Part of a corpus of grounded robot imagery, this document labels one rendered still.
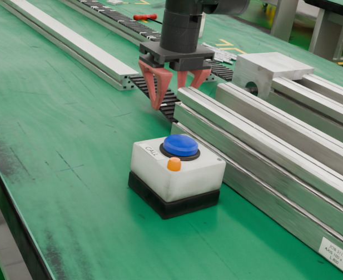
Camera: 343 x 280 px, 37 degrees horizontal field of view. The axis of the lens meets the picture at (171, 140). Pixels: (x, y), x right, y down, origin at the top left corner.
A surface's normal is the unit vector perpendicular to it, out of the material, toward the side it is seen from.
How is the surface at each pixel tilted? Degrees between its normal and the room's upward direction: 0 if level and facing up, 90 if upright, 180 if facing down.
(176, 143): 3
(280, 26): 90
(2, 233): 0
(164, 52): 0
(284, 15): 90
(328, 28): 90
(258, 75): 90
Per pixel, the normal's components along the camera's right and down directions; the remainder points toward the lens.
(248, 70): -0.81, 0.15
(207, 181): 0.57, 0.43
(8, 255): 0.15, -0.89
